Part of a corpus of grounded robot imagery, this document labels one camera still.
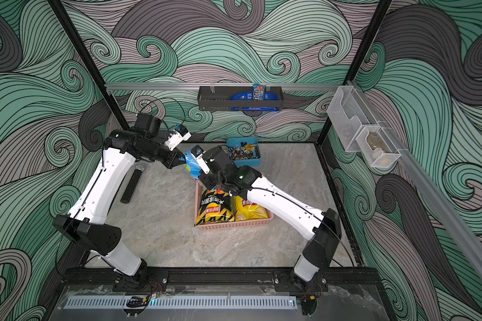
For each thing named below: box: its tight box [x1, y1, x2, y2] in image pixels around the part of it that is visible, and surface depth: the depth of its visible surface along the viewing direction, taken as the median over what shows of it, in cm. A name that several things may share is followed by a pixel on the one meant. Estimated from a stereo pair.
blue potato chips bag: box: [179, 149, 202, 180], surface depth 72 cm
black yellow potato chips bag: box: [194, 184, 235, 227], surface depth 81 cm
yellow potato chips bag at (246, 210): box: [234, 195, 269, 222], surface depth 87 cm
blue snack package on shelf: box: [229, 83, 280, 112], surface depth 93 cm
